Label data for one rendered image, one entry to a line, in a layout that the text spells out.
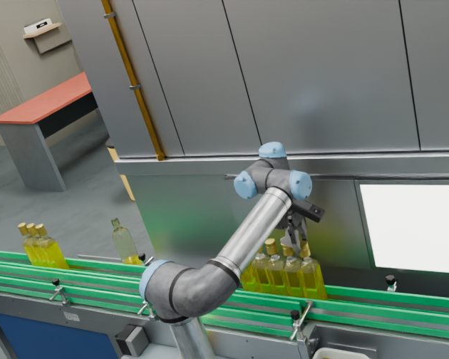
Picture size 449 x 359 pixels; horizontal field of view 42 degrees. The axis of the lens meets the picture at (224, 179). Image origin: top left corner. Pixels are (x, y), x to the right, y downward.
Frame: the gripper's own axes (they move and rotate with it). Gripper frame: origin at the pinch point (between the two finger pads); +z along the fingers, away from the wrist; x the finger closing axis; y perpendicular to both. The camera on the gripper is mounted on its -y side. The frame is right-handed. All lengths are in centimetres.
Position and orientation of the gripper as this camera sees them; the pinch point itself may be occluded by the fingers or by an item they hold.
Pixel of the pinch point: (302, 246)
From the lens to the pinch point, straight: 186.9
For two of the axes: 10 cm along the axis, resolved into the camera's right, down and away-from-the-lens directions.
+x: -4.5, 5.0, -7.4
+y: -8.5, 0.0, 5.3
